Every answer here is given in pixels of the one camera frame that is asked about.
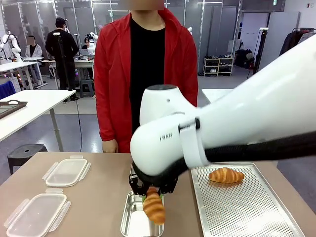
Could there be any person's right forearm red sleeve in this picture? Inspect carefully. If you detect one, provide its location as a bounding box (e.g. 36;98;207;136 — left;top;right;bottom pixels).
96;93;119;143

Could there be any dark wooden handled tray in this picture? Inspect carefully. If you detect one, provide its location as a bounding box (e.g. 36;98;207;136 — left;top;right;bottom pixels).
0;99;28;119

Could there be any person's right hand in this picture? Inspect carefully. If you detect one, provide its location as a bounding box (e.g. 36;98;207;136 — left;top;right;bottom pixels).
102;139;119;154

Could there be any black round-hole stool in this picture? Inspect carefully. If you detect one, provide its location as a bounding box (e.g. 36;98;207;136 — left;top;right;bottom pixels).
7;144;49;175

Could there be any standing man in black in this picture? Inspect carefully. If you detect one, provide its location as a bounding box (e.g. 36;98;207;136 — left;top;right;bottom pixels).
45;17;79;102

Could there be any black camera tripod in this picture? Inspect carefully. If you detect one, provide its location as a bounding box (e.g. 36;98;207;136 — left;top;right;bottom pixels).
53;31;75;92

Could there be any perforated metal baking tray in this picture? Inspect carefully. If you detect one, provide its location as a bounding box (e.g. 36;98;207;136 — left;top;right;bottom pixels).
190;162;306;237

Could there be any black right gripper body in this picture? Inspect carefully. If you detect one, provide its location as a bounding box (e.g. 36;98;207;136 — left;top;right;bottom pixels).
145;175;178;192

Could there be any golden striped croissant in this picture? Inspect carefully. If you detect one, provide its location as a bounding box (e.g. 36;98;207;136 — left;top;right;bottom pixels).
209;167;245;184
142;186;165;225

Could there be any clear plastic clip lid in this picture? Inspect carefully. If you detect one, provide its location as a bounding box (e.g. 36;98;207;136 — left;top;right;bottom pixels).
42;155;91;188
3;189;72;237

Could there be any grey step stool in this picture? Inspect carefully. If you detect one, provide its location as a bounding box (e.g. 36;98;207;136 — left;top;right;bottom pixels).
79;79;95;98

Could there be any white velcro strap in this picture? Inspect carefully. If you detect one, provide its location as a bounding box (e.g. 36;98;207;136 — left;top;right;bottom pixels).
178;117;211;169

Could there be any white background desk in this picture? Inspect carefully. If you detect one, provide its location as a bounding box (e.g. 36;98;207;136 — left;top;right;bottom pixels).
0;61;48;90

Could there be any clothes rack with jackets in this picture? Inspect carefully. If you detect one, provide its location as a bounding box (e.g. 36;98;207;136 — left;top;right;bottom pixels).
278;28;312;57

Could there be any white background robot with gripper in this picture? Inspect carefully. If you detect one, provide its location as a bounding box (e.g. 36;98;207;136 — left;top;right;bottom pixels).
84;32;99;55

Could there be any white rounded table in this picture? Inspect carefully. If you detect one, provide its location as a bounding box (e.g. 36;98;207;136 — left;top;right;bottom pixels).
201;88;233;104

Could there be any black corrugated cable hose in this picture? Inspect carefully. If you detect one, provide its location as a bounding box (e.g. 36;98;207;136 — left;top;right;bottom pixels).
132;130;316;186

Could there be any person in red jacket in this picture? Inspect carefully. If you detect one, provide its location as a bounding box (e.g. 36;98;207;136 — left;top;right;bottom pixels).
93;0;199;154

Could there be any light wooden shoe rack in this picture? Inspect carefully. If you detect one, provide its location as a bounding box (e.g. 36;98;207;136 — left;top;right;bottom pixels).
203;57;235;77

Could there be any black hanging floor cable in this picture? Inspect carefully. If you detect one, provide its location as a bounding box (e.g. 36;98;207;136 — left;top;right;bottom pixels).
73;95;82;152

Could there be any black pole stand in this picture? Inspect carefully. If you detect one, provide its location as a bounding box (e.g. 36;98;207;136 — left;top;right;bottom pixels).
253;27;269;75

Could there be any seated person in grey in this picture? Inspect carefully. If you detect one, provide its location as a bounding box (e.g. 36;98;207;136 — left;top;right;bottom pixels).
24;35;44;86

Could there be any white table with grey leg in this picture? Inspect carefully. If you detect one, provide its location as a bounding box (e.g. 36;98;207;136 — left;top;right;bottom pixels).
0;89;77;152

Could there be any black bag pile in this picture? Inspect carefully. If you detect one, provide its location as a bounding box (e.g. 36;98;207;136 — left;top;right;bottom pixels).
234;49;255;69

